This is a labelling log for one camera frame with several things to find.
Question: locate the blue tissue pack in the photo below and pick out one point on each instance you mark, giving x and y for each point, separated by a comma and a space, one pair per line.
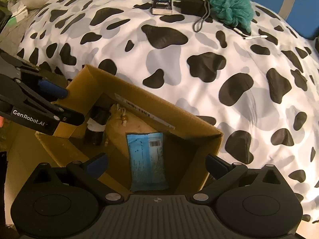
147, 162

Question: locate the black bag roll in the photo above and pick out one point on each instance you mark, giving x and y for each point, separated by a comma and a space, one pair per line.
96, 125

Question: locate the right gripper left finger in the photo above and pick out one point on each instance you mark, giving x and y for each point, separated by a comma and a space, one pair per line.
86, 175

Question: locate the brown cardboard box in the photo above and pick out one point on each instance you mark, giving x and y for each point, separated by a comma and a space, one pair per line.
187, 138

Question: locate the black pouch with cord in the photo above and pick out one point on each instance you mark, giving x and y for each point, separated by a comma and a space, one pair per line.
199, 8

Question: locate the teal mesh bath loofah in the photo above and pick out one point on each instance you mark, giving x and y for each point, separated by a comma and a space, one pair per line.
233, 12

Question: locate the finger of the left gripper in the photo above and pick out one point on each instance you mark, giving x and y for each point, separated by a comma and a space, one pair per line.
41, 82
55, 111

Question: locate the tan burlap drawstring pouch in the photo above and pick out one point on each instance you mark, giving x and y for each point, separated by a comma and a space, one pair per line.
120, 123

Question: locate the black tissue pack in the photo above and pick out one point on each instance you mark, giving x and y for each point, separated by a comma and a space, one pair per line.
161, 7

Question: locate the cow print blanket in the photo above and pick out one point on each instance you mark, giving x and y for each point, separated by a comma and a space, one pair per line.
261, 93

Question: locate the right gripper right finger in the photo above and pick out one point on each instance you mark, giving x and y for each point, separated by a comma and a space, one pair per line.
226, 176

